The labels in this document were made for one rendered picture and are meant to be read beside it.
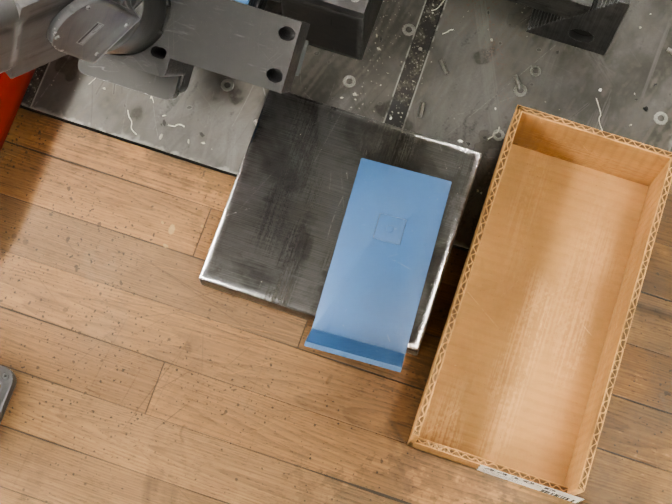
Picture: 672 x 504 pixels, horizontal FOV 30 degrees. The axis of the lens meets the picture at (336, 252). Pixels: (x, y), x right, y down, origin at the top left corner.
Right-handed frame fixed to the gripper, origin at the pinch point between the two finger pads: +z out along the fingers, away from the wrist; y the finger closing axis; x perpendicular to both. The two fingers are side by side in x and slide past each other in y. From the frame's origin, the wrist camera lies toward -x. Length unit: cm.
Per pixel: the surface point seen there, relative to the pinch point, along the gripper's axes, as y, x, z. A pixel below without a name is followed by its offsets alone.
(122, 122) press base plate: -9.7, 4.2, 8.3
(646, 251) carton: -6.1, -35.8, 1.8
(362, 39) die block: 1.9, -11.7, 9.1
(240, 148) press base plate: -8.8, -5.2, 8.6
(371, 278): -14.3, -18.1, 3.3
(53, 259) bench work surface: -20.5, 5.2, 3.3
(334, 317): -17.6, -16.4, 1.8
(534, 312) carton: -13.3, -30.3, 5.7
